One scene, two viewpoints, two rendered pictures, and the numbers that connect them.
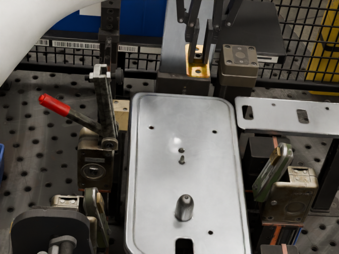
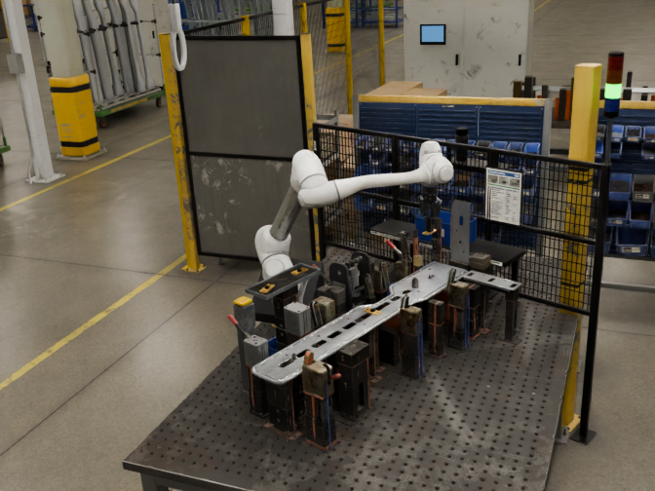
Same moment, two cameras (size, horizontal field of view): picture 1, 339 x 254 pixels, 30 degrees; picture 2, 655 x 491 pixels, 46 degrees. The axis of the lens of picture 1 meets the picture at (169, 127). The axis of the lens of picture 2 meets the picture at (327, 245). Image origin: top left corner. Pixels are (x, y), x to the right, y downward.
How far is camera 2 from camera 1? 3.10 m
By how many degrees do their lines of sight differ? 46
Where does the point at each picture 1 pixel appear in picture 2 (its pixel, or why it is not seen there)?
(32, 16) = (353, 184)
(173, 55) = (454, 251)
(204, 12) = (464, 232)
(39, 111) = not seen: hidden behind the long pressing
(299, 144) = (527, 322)
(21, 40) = (349, 188)
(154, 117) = (434, 267)
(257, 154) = not seen: hidden behind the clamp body
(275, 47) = (504, 259)
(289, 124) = (482, 280)
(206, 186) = (430, 283)
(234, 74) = (474, 261)
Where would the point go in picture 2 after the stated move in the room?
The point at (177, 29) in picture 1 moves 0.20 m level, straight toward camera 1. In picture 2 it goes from (455, 239) to (431, 250)
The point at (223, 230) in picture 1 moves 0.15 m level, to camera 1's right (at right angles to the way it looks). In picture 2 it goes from (423, 292) to (447, 301)
